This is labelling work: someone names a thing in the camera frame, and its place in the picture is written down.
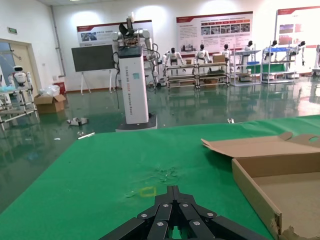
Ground wall poster with red photos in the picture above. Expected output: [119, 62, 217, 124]
[274, 6, 320, 50]

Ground small white round-headed robot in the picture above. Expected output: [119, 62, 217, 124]
[11, 65, 33, 88]

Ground red bin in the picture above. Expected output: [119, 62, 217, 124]
[52, 81, 67, 95]

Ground tube rack with green sheet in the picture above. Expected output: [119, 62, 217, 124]
[260, 41, 300, 85]

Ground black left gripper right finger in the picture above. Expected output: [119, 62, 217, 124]
[174, 186, 266, 240]

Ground grey floor debris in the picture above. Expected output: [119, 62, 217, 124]
[65, 116, 90, 127]

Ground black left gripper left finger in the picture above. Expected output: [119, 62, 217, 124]
[99, 186, 175, 240]

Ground white tube rack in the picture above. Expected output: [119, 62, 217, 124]
[0, 84, 41, 131]

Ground clear plastic bags pile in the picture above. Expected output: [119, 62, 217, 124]
[37, 84, 61, 98]

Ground wide red-headed wall poster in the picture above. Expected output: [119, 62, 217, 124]
[175, 10, 254, 55]

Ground clear plastic scraps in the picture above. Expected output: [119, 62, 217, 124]
[149, 164, 182, 185]

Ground grey wall pipe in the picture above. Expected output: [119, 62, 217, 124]
[49, 4, 66, 78]

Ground tube shelving rack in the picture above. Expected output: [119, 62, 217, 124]
[229, 44, 262, 87]
[164, 63, 199, 89]
[196, 61, 230, 88]

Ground black screen on stand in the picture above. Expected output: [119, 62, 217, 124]
[71, 44, 116, 95]

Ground cardboard box with torn rim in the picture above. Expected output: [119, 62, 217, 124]
[201, 131, 320, 240]

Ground floor carton with open flaps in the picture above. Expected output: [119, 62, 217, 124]
[33, 93, 67, 115]

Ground white humanoid robot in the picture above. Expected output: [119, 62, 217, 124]
[242, 40, 255, 52]
[220, 43, 233, 63]
[194, 44, 213, 65]
[161, 47, 185, 67]
[296, 40, 307, 67]
[264, 39, 279, 61]

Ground beige door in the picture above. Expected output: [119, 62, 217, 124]
[0, 38, 39, 101]

